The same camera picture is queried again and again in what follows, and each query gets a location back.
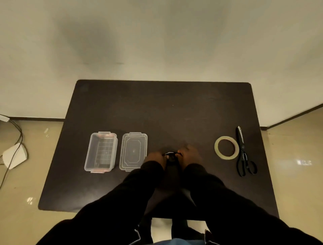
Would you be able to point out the white wall plug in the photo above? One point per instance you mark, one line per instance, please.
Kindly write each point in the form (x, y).
(3, 118)

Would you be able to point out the person's right forearm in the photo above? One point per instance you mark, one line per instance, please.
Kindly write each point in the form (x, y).
(234, 209)

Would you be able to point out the clear plastic storage box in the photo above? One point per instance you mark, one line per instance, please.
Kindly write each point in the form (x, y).
(101, 152)

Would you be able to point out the clear plastic box lid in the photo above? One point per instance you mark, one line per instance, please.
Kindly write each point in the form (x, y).
(133, 151)

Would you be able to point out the person's right fingers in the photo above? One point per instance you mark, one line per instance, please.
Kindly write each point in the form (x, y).
(179, 156)

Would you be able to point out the white device on floor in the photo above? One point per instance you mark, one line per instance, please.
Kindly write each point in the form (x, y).
(15, 156)

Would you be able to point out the person's left hand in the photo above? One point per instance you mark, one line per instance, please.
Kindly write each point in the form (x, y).
(154, 158)

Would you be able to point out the roll of clear tape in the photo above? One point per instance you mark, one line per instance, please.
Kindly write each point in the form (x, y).
(226, 147)

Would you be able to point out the person's left fingers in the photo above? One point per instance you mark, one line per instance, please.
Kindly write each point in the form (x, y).
(164, 157)

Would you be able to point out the person's left forearm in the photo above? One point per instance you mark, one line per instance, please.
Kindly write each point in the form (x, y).
(118, 202)

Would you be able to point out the person's right hand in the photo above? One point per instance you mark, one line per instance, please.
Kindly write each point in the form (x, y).
(191, 156)

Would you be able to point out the small black object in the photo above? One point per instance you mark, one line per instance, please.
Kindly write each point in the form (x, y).
(172, 157)

